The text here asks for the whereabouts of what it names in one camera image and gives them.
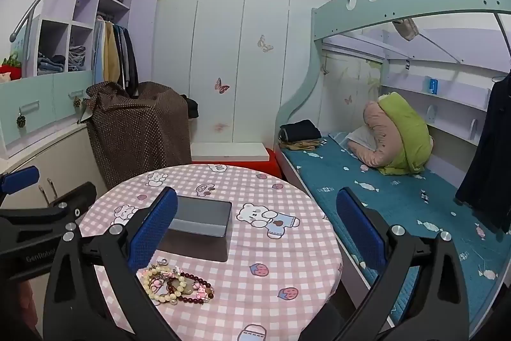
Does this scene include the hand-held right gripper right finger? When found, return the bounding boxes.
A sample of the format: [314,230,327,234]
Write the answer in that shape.
[336,187,469,341]

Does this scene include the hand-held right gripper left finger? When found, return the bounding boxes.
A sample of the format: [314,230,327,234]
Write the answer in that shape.
[43,187,178,341]

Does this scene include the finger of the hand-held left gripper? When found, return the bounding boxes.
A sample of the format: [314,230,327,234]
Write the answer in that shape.
[0,182,98,232]
[0,166,41,202]

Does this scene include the grey metal tin box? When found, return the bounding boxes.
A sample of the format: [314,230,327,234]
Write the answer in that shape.
[162,195,233,264]

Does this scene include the cream bead bracelet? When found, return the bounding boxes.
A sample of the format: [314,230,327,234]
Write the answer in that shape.
[140,264,179,305]

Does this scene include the dark red bead bracelet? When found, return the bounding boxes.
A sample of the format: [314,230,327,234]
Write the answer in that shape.
[172,271,215,304]

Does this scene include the white low cabinet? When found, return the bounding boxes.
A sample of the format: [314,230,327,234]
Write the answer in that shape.
[0,121,109,214]

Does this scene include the blue patterned bed sheet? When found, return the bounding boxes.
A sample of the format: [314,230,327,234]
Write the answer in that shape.
[279,131,507,334]

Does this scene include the teal drawer cabinet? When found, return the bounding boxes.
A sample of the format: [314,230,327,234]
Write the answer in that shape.
[0,69,95,159]

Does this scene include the brown dotted cloth cover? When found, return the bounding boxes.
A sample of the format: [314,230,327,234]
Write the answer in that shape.
[86,81,192,190]

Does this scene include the white pillow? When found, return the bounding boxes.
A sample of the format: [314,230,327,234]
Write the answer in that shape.
[345,125,378,156]

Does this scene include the pink checked tablecloth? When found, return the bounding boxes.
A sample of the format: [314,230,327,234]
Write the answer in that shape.
[78,164,344,341]

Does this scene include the folded tan clothes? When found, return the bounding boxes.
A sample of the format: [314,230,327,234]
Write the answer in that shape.
[278,139,324,150]

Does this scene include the red storage box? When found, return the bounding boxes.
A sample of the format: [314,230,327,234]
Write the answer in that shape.
[191,149,284,179]

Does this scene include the white board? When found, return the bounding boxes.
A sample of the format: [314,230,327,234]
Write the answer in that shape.
[191,142,271,162]

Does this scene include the pink and green quilt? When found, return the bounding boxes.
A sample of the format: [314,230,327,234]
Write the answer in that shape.
[347,91,435,176]

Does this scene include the folded dark clothes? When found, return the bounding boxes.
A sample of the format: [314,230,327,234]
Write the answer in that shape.
[279,120,322,142]

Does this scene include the folded dark jeans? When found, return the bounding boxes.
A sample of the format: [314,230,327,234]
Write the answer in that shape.
[38,53,66,74]

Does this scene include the green plant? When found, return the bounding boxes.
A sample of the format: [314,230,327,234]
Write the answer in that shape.
[0,51,22,68]

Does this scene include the black bag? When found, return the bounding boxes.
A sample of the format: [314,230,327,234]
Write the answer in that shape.
[181,95,199,120]

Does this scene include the folded light jeans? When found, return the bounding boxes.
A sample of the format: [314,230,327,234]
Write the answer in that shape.
[68,45,87,71]

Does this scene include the light blue hanging garment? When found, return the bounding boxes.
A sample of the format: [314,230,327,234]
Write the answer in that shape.
[93,19,106,86]

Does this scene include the yellow hanging garment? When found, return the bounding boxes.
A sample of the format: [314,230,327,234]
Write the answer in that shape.
[103,20,120,84]

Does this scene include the dark hanging coat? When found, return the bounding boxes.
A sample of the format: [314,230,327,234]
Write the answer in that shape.
[455,71,511,234]

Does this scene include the dark hanging garment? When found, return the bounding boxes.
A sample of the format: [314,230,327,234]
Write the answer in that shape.
[114,23,139,90]

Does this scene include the lilac shelf unit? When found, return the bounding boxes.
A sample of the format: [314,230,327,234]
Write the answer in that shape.
[22,0,162,86]

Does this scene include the white wardrobe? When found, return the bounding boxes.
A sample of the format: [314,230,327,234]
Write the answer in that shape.
[154,0,329,151]

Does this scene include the beige hanging pouch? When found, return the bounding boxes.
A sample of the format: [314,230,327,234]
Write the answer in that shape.
[392,18,420,42]

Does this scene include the teal bunk bed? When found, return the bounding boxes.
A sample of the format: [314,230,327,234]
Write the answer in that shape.
[275,0,511,341]

